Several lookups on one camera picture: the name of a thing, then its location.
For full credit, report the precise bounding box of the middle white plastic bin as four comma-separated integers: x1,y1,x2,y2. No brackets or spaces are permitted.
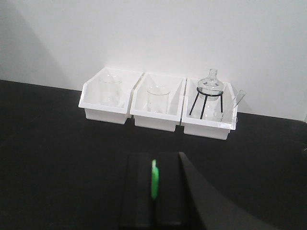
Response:
130,73,187,132

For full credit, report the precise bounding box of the glass beaker in middle bin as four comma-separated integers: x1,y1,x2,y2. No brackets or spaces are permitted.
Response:
147,86,170,114

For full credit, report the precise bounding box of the glass beaker in bin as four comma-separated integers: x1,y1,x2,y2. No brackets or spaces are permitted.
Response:
147,86,170,114
99,74,122,106

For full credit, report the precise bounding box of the glass beaker in left bin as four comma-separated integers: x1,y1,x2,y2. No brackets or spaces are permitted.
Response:
99,74,122,106

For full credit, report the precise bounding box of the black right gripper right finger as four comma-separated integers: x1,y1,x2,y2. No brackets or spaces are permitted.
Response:
155,152,276,230

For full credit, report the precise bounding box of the white plastic bin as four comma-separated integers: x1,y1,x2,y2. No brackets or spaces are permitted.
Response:
130,73,187,132
79,68,143,125
181,78,237,140

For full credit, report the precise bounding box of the clear glass test tube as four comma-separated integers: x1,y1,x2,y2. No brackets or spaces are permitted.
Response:
233,90,246,108

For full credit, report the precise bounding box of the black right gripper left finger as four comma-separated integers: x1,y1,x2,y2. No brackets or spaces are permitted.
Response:
119,153,154,230

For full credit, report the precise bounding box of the black wire tripod stand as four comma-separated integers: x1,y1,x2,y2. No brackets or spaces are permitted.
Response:
189,87,225,119

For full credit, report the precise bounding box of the left white plastic bin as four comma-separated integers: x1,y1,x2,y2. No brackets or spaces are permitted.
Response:
79,68,143,125

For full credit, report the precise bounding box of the right white plastic bin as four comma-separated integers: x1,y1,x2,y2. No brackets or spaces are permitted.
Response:
181,78,237,140

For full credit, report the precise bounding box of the round glass flask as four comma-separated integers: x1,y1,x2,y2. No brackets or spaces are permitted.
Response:
198,69,224,95

